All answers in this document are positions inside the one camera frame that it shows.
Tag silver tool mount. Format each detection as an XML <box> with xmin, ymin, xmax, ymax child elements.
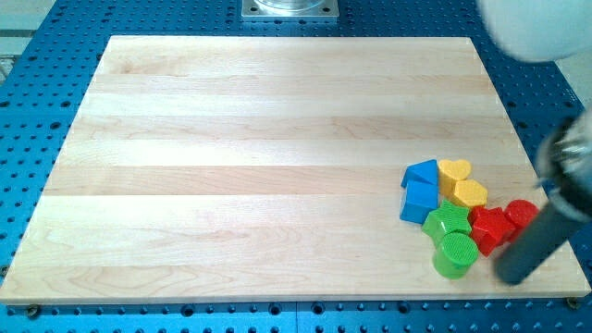
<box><xmin>536</xmin><ymin>108</ymin><xmax>591</xmax><ymax>223</ymax></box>

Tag dark cylindrical pusher stick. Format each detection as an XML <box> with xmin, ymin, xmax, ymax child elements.
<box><xmin>494</xmin><ymin>197</ymin><xmax>579</xmax><ymax>285</ymax></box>

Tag green cylinder block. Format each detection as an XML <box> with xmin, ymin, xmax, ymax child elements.
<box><xmin>432</xmin><ymin>232</ymin><xmax>479</xmax><ymax>279</ymax></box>

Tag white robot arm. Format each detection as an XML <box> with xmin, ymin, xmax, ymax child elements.
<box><xmin>477</xmin><ymin>0</ymin><xmax>591</xmax><ymax>285</ymax></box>

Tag blue cube block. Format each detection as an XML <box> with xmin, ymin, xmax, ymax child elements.
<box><xmin>400</xmin><ymin>180</ymin><xmax>438</xmax><ymax>224</ymax></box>

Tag red cylinder block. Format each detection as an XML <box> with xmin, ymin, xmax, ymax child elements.
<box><xmin>503</xmin><ymin>199</ymin><xmax>539</xmax><ymax>242</ymax></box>

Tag red star block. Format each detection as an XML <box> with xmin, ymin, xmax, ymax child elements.
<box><xmin>468</xmin><ymin>206</ymin><xmax>515</xmax><ymax>257</ymax></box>

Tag yellow hexagon block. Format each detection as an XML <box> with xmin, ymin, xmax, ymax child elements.
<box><xmin>450</xmin><ymin>179</ymin><xmax>488</xmax><ymax>209</ymax></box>

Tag green star block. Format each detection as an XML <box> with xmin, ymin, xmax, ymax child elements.
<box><xmin>422</xmin><ymin>200</ymin><xmax>472</xmax><ymax>246</ymax></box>

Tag yellow heart block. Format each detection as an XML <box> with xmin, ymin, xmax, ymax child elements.
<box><xmin>438</xmin><ymin>159</ymin><xmax>473</xmax><ymax>197</ymax></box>

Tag blue triangle block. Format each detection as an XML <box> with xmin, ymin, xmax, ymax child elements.
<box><xmin>401</xmin><ymin>159</ymin><xmax>438</xmax><ymax>188</ymax></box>

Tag light wooden board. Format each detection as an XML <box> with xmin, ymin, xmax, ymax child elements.
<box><xmin>1</xmin><ymin>36</ymin><xmax>590</xmax><ymax>305</ymax></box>

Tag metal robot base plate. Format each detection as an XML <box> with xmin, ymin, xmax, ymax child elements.
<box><xmin>240</xmin><ymin>0</ymin><xmax>339</xmax><ymax>20</ymax></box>

